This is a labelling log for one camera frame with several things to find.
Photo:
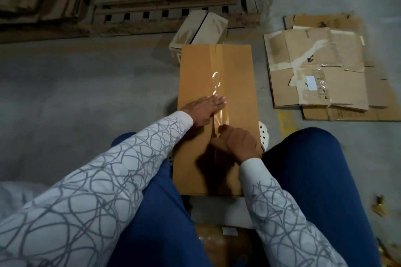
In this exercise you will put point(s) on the flat brown cardboard sheet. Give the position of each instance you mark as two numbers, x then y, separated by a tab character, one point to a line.
385	104

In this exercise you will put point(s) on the wooden pallet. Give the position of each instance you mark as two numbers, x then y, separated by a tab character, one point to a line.
138	16

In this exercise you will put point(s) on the person's left hand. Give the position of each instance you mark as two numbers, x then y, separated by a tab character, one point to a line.
202	110

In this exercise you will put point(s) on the person's left forearm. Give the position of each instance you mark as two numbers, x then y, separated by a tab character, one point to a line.
94	201

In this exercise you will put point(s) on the crumpled brown tape scraps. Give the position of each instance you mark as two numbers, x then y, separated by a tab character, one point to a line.
390	254

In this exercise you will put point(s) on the brown plastic-wrapped stool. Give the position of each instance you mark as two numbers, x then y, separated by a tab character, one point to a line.
219	245

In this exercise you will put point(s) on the white woven sack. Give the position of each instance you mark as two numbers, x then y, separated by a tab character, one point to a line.
19	195

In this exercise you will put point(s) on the person's right white clog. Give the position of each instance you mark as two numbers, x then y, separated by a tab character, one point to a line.
264	135

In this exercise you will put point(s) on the person's blue trousers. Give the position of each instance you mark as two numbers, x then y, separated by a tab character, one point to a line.
319	195

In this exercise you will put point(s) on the large black-label cardboard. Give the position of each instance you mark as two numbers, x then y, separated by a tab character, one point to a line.
238	76

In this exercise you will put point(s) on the person's right forearm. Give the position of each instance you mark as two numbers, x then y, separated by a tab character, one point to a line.
285	220

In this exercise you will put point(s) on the person's right hand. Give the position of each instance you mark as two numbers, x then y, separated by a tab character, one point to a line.
238	143

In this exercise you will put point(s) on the small brown cardboard box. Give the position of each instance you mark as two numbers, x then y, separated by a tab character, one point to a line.
200	29

